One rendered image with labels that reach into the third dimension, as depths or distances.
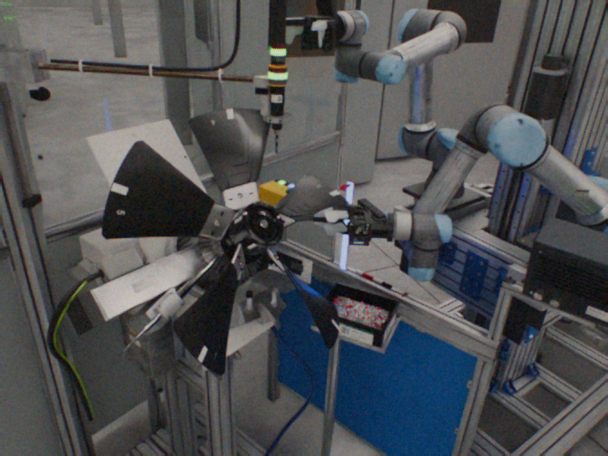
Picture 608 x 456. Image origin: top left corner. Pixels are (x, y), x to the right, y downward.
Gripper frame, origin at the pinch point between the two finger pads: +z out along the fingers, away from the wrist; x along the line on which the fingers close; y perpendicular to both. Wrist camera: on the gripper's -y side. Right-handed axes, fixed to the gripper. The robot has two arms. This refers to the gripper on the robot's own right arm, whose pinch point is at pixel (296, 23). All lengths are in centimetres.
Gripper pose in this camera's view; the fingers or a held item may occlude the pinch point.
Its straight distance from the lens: 125.3
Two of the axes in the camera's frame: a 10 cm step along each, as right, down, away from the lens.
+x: -8.6, -2.7, 4.3
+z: -5.0, 3.8, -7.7
